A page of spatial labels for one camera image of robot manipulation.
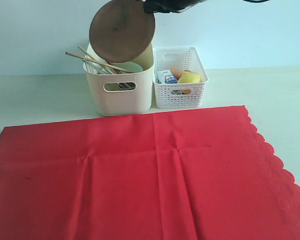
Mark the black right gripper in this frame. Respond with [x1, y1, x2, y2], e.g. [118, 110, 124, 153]
[143, 0, 204, 14]

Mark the wooden chopstick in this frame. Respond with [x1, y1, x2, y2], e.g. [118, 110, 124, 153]
[77, 45, 134, 90]
[65, 51, 136, 74]

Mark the cream plastic bin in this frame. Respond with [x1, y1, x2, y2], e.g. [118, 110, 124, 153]
[83, 44, 154, 117]

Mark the white ceramic bowl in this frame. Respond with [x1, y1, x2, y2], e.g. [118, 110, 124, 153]
[113, 61, 143, 73]

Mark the white blue milk carton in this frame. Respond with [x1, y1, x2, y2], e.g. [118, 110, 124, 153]
[156, 69, 180, 95]

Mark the brown wooden plate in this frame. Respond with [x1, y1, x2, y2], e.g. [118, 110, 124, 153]
[89, 0, 156, 63]

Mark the white woven plastic basket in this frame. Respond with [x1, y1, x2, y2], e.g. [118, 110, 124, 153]
[153, 46, 208, 109]

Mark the red table cloth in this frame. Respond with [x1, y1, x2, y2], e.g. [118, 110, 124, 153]
[0, 106, 300, 240]

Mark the yellow lemon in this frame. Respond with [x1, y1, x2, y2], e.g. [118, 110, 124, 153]
[177, 71, 202, 84]

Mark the steel table knife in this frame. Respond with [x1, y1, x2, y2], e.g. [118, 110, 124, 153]
[82, 59, 108, 75]

